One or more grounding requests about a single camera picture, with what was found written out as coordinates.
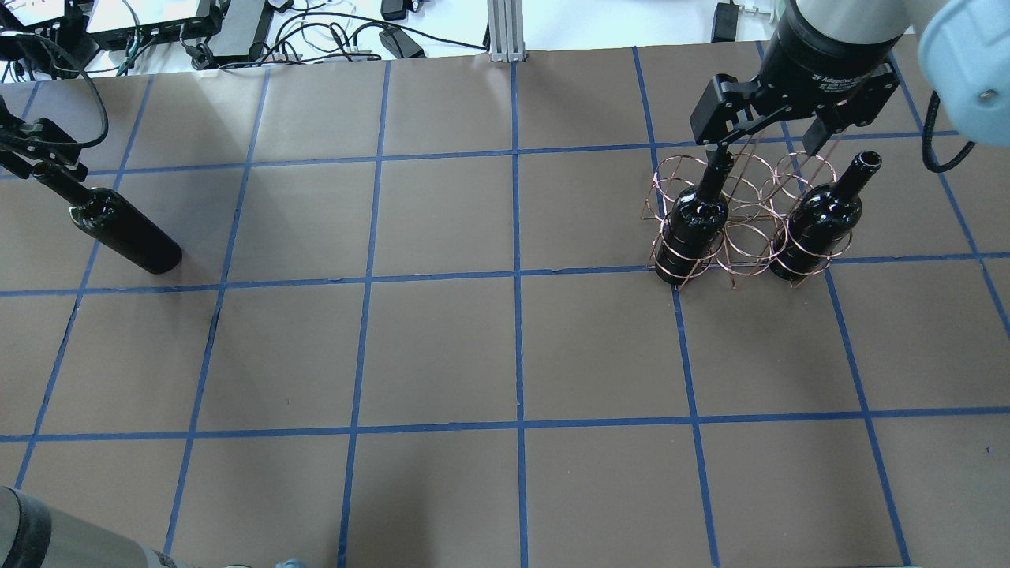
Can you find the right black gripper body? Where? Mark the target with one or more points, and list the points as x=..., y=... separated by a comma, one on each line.
x=828, y=57

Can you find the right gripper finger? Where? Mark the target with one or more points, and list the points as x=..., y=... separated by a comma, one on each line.
x=815, y=137
x=720, y=158

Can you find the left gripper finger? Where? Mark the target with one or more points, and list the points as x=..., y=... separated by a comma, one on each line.
x=43, y=139
x=27, y=160

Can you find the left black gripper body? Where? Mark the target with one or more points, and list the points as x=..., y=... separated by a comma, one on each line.
x=41, y=140

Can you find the dark wine bottle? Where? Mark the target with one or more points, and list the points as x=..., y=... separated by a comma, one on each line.
x=109, y=218

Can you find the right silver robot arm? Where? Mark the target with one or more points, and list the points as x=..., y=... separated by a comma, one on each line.
x=963, y=51

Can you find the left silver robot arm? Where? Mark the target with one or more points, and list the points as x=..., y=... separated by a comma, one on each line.
x=34, y=533

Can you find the dark bottle in rack end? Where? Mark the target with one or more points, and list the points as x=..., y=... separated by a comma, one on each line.
x=822, y=220

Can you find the copper wire wine rack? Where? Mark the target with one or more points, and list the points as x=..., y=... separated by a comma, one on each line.
x=761, y=195

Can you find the dark bottle under rack handle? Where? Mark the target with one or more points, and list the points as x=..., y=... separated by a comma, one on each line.
x=689, y=230

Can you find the aluminium frame post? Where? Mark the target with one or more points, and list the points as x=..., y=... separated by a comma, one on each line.
x=506, y=34

